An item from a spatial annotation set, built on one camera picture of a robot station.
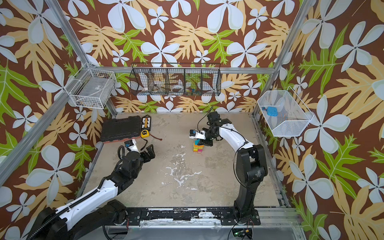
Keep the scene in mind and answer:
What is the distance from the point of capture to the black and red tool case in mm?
1023

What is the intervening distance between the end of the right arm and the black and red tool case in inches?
19.6

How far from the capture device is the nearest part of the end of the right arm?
0.68 m
